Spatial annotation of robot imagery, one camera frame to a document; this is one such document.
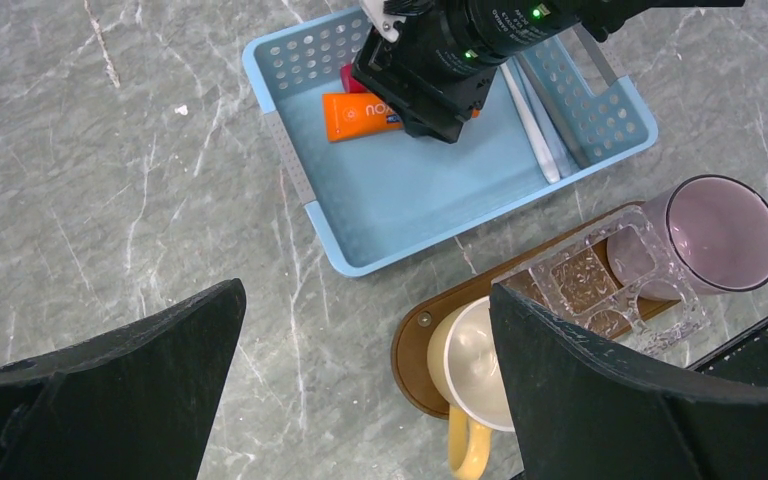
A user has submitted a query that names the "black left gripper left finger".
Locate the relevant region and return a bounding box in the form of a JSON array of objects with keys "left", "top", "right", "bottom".
[{"left": 0, "top": 279, "right": 246, "bottom": 479}]

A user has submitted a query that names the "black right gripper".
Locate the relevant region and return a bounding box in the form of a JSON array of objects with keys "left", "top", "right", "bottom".
[{"left": 351, "top": 19, "right": 494, "bottom": 144}]

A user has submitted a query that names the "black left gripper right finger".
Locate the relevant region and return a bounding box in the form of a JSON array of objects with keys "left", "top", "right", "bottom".
[{"left": 490, "top": 285, "right": 768, "bottom": 479}]

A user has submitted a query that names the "orange toothpaste tube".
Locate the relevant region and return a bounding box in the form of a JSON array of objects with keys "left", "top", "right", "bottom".
[{"left": 322, "top": 93, "right": 404, "bottom": 143}]

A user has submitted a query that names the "yellow mug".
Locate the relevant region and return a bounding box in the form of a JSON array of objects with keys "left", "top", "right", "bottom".
[{"left": 426, "top": 296, "right": 515, "bottom": 479}]

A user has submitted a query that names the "clear glass holder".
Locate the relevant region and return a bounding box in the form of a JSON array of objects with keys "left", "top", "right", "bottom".
[{"left": 492, "top": 203, "right": 711, "bottom": 360}]

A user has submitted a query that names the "purple mug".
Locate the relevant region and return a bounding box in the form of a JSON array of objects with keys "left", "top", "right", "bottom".
[{"left": 640, "top": 174, "right": 768, "bottom": 295}]

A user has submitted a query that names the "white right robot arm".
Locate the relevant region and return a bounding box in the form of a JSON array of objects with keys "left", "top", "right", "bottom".
[{"left": 351, "top": 0, "right": 693, "bottom": 144}]

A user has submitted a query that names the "white toothpaste tube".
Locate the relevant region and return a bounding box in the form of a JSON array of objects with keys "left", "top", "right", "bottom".
[{"left": 340, "top": 64, "right": 368, "bottom": 94}]

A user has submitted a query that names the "grey toothbrush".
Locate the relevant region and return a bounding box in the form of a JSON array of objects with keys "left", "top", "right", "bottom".
[{"left": 515, "top": 54, "right": 591, "bottom": 177}]

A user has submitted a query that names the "oval wooden tray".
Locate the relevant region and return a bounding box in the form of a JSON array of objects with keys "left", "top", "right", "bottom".
[{"left": 390, "top": 201, "right": 683, "bottom": 421}]

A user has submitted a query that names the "light blue plastic basket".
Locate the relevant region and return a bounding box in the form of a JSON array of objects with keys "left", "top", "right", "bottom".
[{"left": 242, "top": 7, "right": 658, "bottom": 277}]

